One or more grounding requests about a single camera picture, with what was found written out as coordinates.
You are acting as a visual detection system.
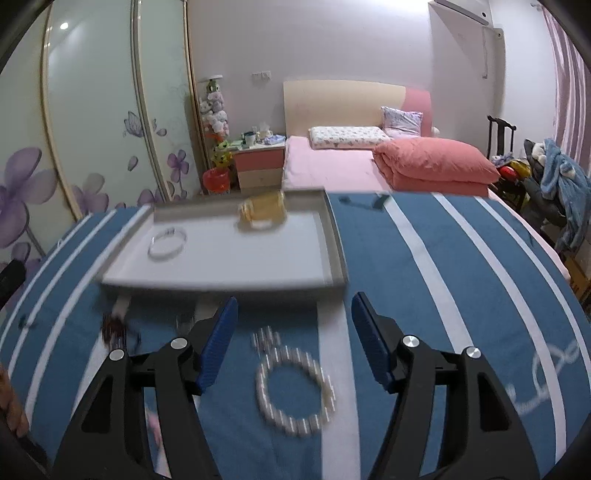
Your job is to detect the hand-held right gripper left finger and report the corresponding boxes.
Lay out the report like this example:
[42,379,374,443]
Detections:
[48,295,241,480]

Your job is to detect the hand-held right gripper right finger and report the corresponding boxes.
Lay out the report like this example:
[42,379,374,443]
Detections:
[351,292,541,480]

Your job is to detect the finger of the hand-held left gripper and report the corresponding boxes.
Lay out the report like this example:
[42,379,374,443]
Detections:
[0,259,26,311]

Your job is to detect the white shallow box tray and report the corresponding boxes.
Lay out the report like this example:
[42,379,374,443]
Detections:
[95,188,349,296]

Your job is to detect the white pearl bracelet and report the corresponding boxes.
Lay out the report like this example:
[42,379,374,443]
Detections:
[255,347,338,438]

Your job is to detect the person's left hand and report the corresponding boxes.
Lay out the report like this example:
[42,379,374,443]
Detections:
[0,364,29,439]

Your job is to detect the blue white striped blanket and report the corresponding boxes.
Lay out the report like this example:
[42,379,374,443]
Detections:
[0,189,580,480]

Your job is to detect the thin bangle with pearl ends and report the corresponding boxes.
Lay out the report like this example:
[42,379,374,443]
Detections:
[148,227,188,259]

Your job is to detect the yellow wrist watch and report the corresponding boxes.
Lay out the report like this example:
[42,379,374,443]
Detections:
[237,191,287,232]

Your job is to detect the red waste bin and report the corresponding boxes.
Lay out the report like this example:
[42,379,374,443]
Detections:
[203,167,230,195]

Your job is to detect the bed with pink sheet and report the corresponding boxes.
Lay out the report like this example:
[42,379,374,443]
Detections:
[281,136,499,199]

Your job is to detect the pink cream nightstand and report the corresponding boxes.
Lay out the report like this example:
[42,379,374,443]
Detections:
[231,137,287,191]

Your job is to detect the floral sliding door wardrobe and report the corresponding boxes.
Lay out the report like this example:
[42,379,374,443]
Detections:
[0,0,208,278]

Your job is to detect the folded coral quilt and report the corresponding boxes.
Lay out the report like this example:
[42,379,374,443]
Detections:
[372,137,501,193]

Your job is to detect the white printed pillow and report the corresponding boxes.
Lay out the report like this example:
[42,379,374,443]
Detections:
[308,126,391,150]

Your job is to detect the cardboard box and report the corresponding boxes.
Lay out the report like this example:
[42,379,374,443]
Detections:
[566,254,587,296]

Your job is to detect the red yellow toys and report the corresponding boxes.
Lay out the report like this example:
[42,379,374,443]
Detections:
[501,159,532,181]

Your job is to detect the small purple pillow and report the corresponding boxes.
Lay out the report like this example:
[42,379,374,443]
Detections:
[381,106,423,138]

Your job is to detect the plush toy bouquet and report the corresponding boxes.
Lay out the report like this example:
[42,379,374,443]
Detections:
[199,76,232,169]

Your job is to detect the dark wooden chair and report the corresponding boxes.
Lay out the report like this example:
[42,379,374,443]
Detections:
[487,115,518,160]

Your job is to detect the cream pink headboard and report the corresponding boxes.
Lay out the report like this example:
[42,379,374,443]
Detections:
[283,80,432,139]

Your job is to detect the blue plush robe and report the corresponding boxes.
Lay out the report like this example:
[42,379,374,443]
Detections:
[531,138,589,250]

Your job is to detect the pink curtain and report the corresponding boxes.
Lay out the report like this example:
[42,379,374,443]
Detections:
[540,4,591,171]

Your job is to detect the dark red bead bracelet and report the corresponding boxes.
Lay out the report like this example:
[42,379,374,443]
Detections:
[102,311,141,352]

